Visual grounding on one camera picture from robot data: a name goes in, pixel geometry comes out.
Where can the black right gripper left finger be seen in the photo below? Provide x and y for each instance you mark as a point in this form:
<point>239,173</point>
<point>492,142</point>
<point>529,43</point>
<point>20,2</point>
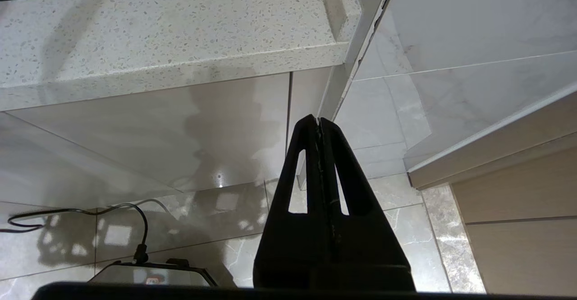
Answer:
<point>279,255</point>

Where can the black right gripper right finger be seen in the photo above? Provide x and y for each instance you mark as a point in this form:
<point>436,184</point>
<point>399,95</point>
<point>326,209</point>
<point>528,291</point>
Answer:
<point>374,255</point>

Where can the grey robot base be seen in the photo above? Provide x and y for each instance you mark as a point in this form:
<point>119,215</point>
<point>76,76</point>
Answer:
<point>148,275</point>

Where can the light wooden cabinet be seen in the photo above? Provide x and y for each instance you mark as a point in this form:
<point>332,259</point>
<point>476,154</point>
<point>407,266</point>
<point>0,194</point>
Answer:
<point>518,210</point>

